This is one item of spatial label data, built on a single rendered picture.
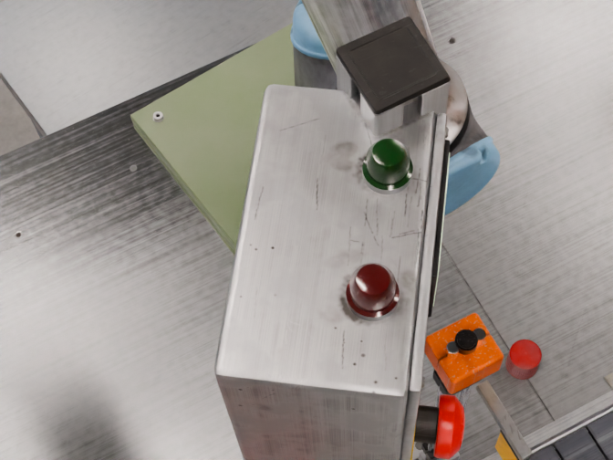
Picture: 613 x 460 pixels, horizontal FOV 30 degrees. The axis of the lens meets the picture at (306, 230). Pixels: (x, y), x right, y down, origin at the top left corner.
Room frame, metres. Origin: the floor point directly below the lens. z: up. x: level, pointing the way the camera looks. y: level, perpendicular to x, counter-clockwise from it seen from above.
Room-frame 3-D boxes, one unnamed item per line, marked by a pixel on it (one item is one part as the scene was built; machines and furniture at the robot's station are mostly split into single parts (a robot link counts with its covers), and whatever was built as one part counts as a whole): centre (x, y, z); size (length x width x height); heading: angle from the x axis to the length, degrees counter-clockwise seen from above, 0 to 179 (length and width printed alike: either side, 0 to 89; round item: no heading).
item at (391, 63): (0.34, -0.05, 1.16); 0.04 x 0.04 x 0.67; 22
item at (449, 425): (0.19, -0.07, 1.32); 0.04 x 0.03 x 0.04; 167
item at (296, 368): (0.26, -0.02, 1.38); 0.17 x 0.10 x 0.19; 167
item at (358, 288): (0.22, -0.03, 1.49); 0.03 x 0.03 x 0.02
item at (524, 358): (0.40, -0.22, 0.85); 0.03 x 0.03 x 0.03
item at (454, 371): (0.26, -0.12, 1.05); 0.10 x 0.04 x 0.33; 22
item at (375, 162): (0.29, -0.04, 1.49); 0.03 x 0.03 x 0.02
